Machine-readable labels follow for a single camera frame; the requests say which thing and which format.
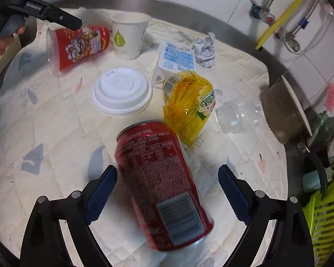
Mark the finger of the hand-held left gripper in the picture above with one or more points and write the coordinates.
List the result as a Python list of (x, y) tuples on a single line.
[(64, 19)]

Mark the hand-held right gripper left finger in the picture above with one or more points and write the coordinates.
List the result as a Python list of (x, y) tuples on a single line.
[(100, 194)]

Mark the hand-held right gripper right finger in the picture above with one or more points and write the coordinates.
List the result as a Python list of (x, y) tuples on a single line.
[(235, 194)]

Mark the red printed snack cup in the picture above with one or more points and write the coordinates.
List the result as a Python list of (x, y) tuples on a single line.
[(80, 47)]

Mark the red soda can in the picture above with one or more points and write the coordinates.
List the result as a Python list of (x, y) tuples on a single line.
[(161, 178)]

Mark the white paper cup green drop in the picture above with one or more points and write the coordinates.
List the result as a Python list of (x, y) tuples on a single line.
[(128, 39)]

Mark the crushed clear plastic bottle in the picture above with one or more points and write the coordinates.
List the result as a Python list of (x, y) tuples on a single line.
[(233, 116)]

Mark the white plastic cup lid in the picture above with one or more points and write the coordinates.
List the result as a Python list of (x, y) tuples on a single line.
[(119, 89)]

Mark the crushed yellow plastic bottle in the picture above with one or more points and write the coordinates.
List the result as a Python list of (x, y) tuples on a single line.
[(186, 103)]

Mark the blue and white milk carton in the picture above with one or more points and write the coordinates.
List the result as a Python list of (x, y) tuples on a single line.
[(175, 58)]

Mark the silver wrapper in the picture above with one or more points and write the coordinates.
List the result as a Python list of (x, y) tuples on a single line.
[(204, 50)]

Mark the person's left hand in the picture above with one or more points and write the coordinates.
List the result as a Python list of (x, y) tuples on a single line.
[(1, 44)]

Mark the light teal cup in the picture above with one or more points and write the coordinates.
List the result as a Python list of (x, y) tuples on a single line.
[(311, 182)]

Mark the white quilted printed mat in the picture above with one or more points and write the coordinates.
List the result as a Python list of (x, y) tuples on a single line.
[(44, 116)]

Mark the green plastic dish rack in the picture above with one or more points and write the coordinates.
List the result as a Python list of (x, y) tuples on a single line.
[(328, 222)]

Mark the green glass jar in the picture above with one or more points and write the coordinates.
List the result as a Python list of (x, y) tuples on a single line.
[(323, 130)]

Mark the white plate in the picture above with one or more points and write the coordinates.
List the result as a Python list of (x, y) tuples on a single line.
[(297, 105)]

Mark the pink brush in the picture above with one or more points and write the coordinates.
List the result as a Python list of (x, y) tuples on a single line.
[(332, 97)]

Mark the metal valve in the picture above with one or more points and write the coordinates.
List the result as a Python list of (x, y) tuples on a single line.
[(291, 40)]

